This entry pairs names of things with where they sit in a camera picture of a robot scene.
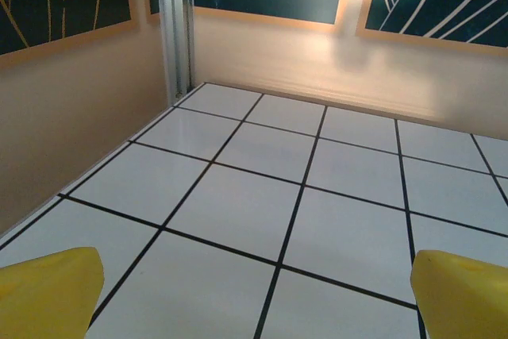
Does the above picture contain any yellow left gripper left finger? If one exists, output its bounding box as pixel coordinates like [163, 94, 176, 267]
[0, 246, 106, 339]

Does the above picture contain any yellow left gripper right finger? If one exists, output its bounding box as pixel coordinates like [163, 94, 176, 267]
[410, 249, 508, 339]

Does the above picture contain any aluminium corner post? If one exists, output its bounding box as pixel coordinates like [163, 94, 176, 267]
[154, 0, 195, 102]

